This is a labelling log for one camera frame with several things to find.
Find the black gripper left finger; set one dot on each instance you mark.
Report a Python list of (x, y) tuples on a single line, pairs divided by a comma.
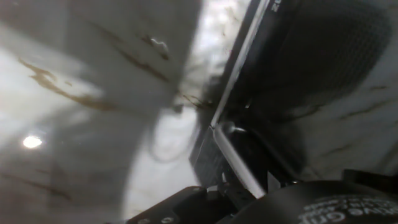
[(180, 208)]

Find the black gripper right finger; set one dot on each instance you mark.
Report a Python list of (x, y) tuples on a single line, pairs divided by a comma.
[(237, 197)]

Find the black silver microwave body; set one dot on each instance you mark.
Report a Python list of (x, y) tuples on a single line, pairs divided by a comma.
[(206, 161)]

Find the white marble pattern mat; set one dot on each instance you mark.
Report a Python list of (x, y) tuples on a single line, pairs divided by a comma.
[(77, 109)]

